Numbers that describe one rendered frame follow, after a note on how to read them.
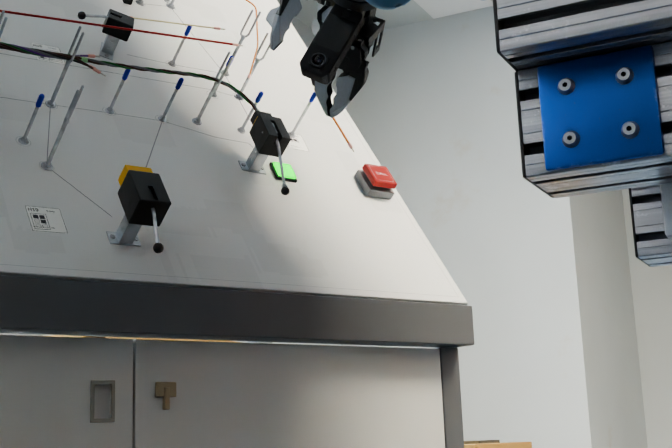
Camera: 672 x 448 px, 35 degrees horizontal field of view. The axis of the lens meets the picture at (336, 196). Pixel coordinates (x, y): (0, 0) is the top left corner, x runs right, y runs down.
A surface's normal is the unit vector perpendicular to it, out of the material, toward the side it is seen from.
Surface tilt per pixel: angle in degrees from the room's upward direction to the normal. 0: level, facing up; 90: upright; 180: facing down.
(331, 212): 54
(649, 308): 90
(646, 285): 90
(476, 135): 90
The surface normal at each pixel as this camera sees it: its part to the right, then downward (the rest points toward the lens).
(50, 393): 0.59, -0.21
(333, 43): -0.07, -0.40
